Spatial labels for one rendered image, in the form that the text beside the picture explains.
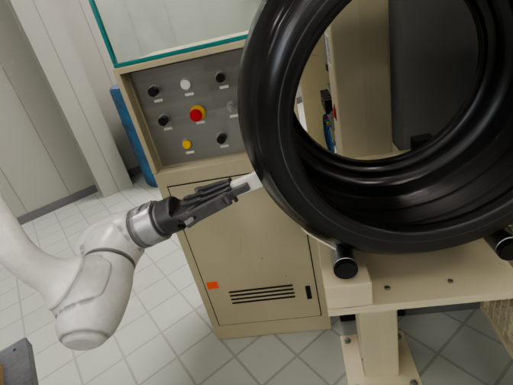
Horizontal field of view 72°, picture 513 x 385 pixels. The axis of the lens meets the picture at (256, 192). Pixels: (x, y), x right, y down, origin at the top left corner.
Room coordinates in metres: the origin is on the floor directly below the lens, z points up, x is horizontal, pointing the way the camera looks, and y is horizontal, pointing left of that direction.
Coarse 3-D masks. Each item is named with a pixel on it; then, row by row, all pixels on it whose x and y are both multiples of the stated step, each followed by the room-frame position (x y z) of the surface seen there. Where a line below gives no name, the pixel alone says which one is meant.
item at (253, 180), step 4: (248, 176) 0.61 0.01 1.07; (252, 176) 0.61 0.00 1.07; (256, 176) 0.60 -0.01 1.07; (240, 180) 0.61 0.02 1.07; (244, 180) 0.61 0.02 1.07; (248, 180) 0.61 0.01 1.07; (252, 180) 0.61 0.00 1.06; (256, 180) 0.60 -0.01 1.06; (232, 184) 0.61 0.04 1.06; (236, 184) 0.61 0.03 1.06; (248, 184) 0.61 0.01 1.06; (252, 184) 0.61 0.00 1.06; (256, 184) 0.60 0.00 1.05; (260, 184) 0.60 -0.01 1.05; (252, 188) 0.61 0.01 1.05; (256, 188) 0.61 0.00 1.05; (244, 192) 0.61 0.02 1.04
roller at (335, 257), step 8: (336, 248) 0.53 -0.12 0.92; (344, 248) 0.52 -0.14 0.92; (336, 256) 0.51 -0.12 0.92; (344, 256) 0.50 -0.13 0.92; (352, 256) 0.50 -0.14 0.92; (336, 264) 0.49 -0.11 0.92; (344, 264) 0.48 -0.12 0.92; (352, 264) 0.48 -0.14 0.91; (336, 272) 0.49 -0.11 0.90; (344, 272) 0.48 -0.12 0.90; (352, 272) 0.48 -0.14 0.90
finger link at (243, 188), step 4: (240, 184) 0.61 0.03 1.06; (244, 184) 0.60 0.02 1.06; (232, 188) 0.61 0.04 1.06; (236, 188) 0.60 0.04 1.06; (240, 188) 0.60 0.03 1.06; (244, 188) 0.60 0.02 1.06; (248, 188) 0.60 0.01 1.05; (228, 192) 0.60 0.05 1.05; (232, 192) 0.60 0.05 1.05; (236, 192) 0.60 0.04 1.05; (240, 192) 0.60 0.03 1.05; (228, 196) 0.59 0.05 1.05; (232, 196) 0.60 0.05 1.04; (224, 200) 0.59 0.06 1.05
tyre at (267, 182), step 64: (320, 0) 0.47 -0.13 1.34; (512, 0) 0.66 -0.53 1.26; (256, 64) 0.51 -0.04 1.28; (512, 64) 0.66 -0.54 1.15; (256, 128) 0.50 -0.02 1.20; (448, 128) 0.70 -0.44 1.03; (512, 128) 0.61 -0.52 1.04; (320, 192) 0.49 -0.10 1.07; (384, 192) 0.69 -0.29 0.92; (448, 192) 0.61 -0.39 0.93; (512, 192) 0.44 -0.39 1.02
